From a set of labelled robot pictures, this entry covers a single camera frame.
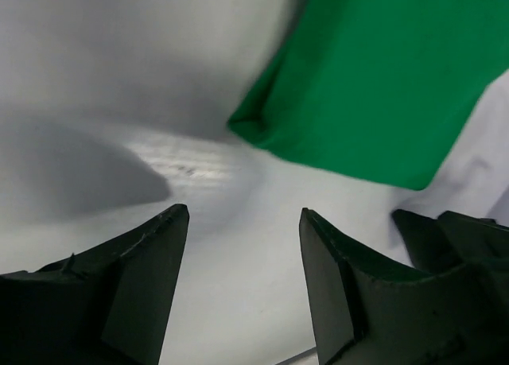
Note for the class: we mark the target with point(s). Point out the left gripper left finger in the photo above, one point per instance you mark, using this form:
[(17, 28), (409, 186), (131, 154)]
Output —
[(107, 305)]

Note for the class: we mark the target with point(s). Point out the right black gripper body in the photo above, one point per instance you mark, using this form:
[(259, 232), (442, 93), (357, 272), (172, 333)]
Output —
[(437, 245)]

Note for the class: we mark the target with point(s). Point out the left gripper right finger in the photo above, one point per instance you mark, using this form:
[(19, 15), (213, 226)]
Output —
[(367, 308)]

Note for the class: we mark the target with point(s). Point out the green t-shirt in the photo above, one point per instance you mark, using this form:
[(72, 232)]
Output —
[(376, 89)]

